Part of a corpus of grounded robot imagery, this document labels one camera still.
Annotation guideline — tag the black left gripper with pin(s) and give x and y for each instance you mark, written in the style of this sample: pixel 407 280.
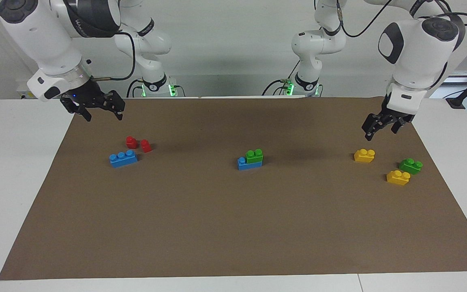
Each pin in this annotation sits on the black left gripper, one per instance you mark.
pixel 391 114

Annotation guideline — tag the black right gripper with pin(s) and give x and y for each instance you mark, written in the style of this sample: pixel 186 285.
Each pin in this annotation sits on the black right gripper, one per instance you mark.
pixel 83 95

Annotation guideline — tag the green two-stud toy brick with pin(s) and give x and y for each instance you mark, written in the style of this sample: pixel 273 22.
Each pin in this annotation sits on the green two-stud toy brick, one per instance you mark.
pixel 254 156
pixel 410 166

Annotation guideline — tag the blue three-stud toy brick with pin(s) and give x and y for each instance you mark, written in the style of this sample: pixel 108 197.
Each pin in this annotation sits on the blue three-stud toy brick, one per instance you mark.
pixel 123 159
pixel 242 164

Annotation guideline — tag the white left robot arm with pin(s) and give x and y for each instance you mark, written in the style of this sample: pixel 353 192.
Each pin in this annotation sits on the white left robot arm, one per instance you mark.
pixel 416 48

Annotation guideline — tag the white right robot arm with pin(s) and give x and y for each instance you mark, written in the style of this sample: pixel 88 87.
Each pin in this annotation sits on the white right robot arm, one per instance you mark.
pixel 43 36

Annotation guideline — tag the yellow two-stud toy brick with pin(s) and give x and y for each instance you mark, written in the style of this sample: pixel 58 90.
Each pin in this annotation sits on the yellow two-stud toy brick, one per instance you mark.
pixel 398 178
pixel 364 156

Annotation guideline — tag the red single-stud toy brick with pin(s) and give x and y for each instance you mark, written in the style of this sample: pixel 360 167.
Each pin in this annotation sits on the red single-stud toy brick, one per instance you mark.
pixel 146 146
pixel 131 142

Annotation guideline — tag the brown paper table mat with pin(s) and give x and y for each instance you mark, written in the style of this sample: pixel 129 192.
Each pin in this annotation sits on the brown paper table mat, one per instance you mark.
pixel 225 219

